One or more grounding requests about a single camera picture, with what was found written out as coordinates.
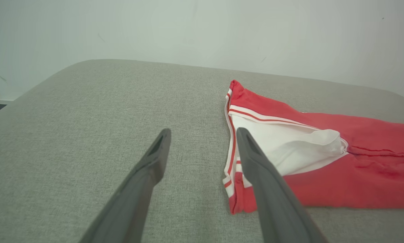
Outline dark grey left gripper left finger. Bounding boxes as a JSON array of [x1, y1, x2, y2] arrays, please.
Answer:
[[79, 128, 172, 243]]

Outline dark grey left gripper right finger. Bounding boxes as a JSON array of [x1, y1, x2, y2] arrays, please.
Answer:
[[236, 127, 329, 243]]

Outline grey fabric sofa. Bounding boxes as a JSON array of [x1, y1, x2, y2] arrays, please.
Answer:
[[0, 59, 404, 243]]

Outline red basketball jersey white sleeves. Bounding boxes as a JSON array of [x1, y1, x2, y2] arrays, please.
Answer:
[[222, 80, 404, 215]]

